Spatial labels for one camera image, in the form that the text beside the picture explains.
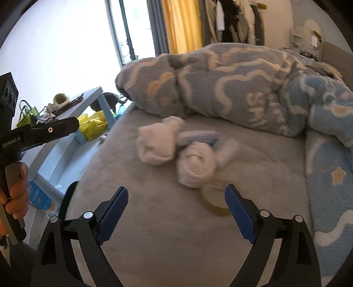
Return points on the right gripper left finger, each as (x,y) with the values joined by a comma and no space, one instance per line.
(55,263)

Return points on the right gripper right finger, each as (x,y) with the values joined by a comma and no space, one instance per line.
(297,262)

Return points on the brown tape roll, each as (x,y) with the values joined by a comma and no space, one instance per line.
(213,198)

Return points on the white sock with blue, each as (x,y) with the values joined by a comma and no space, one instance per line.
(201,153)

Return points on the dark teal trash bin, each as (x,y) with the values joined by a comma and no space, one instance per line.
(66,200)

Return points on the person's left hand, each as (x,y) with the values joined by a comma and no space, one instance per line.
(17,202)

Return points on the green tote bag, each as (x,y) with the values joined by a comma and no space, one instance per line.
(28,114)

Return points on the light blue desk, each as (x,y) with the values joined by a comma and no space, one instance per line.
(47,162)

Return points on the blue cardboard box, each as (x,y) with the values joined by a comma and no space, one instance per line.
(39,199)

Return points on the teal plush toy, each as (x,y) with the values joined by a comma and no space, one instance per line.
(121,109)

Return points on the grey bed mattress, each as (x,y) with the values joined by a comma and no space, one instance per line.
(166,236)

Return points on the grey curtain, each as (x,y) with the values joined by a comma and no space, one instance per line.
(158,27)

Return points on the blue white fleece blanket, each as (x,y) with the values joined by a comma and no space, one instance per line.
(264,89)

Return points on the yellow curtain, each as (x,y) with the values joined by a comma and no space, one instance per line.
(183,25)

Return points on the grey headboard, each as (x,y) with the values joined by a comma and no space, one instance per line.
(340,60)

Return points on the hanging clothes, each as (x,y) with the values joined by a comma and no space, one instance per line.
(232,21)

